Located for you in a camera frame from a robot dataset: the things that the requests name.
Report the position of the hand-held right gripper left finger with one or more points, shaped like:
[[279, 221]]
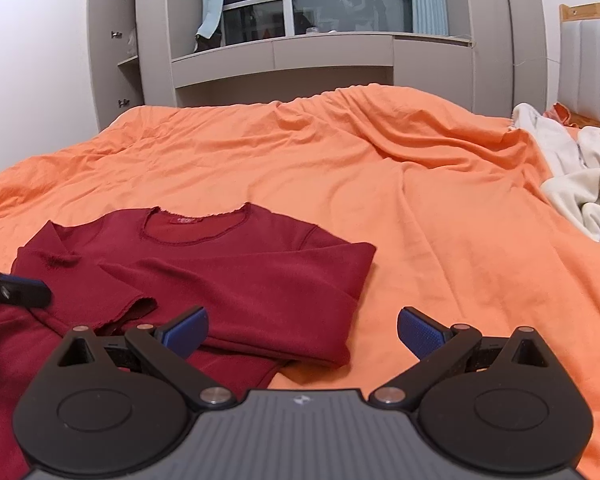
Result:
[[187, 332]]

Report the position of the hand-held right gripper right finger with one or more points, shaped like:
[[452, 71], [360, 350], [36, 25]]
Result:
[[420, 332]]

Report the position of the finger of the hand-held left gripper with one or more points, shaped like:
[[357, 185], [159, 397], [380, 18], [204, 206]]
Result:
[[15, 292]]

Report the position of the dark red long-sleeve shirt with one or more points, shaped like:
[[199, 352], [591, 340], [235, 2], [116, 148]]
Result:
[[240, 270]]

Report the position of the orange bed sheet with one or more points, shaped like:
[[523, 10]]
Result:
[[430, 185]]

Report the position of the cream fleece garment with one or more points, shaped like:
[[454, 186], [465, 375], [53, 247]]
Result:
[[585, 170]]

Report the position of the orange ruffled cloth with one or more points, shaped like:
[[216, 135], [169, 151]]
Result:
[[560, 111]]

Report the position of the grey built-in cabinet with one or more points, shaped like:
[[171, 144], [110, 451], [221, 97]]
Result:
[[330, 60]]

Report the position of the grey padded wooden headboard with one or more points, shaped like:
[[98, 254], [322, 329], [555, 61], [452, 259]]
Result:
[[590, 60]]

